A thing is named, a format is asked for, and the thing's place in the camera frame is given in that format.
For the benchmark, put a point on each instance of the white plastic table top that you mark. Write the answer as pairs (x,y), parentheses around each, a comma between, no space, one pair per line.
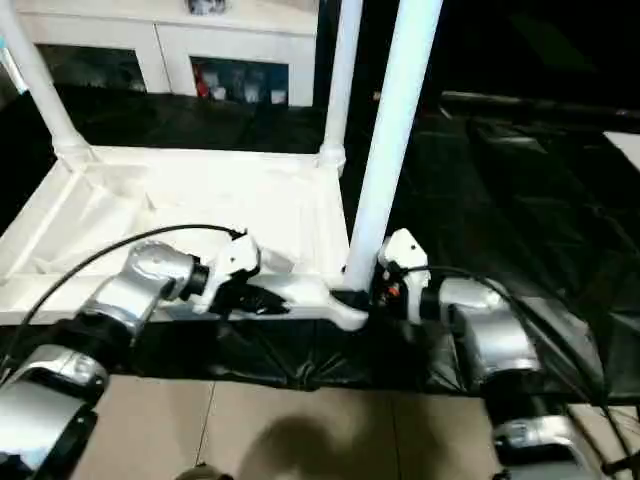
(200,185)

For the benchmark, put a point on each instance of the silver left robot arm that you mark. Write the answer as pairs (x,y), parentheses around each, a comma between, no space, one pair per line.
(150,272)

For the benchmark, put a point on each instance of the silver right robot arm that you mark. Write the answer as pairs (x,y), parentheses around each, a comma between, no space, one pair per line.
(495,330)

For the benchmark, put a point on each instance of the black glossy mat cloth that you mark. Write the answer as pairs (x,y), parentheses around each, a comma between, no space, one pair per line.
(525,200)

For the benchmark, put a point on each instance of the grey rounded object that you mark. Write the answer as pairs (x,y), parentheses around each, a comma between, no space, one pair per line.
(205,473)

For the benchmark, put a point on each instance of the white jar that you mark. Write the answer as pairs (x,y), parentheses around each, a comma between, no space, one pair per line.
(276,95)

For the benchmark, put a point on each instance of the white glass door cabinet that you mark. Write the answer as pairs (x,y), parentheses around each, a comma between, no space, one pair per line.
(165,30)

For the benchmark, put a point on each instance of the white flat board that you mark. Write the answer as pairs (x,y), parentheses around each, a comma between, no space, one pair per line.
(625,147)

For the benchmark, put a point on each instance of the black stand foot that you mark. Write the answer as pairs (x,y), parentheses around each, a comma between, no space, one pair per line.
(620,462)

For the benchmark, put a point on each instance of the dark patterned bundle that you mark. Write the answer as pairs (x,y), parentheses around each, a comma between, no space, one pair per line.
(206,5)

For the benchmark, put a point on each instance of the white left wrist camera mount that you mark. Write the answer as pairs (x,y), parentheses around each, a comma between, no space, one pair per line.
(235,257)

